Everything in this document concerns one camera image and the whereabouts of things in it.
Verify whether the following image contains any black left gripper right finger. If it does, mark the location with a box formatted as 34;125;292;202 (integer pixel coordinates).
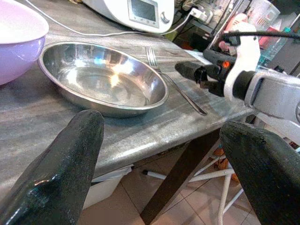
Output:
219;121;300;225

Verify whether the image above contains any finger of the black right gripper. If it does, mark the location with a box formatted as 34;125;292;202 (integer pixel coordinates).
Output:
174;62;207;89

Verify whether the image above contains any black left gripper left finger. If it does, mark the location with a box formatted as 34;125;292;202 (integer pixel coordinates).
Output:
0;109;105;225

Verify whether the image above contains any stainless steel fork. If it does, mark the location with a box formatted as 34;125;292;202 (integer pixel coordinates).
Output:
145;46;208;116

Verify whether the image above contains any white metal folding rack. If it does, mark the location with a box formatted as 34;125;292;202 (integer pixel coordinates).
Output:
142;140;246;225

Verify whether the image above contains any white bin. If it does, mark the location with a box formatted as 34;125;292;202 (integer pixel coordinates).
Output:
82;164;135;210

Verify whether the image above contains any white power adapter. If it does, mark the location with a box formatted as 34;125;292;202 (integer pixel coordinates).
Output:
190;7;214;25

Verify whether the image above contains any white kitchen appliance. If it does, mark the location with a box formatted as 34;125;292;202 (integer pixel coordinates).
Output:
82;0;175;35

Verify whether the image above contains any clear plastic jug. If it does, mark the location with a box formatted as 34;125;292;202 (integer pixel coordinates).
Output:
248;0;281;32

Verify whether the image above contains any stainless steel deep plate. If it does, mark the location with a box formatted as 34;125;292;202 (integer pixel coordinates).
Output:
37;41;170;118

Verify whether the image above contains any dark wooden table leg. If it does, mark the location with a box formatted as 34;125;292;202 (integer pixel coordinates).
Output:
140;128;221;225

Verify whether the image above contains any large lilac plastic bowl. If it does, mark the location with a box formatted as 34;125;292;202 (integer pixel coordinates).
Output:
0;0;50;86

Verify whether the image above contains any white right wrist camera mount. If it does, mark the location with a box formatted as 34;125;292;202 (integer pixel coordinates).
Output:
202;22;261;104

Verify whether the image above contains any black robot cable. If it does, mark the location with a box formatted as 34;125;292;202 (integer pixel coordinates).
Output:
221;30;300;40

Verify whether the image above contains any white power cable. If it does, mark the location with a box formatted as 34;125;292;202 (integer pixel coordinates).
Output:
24;0;196;38

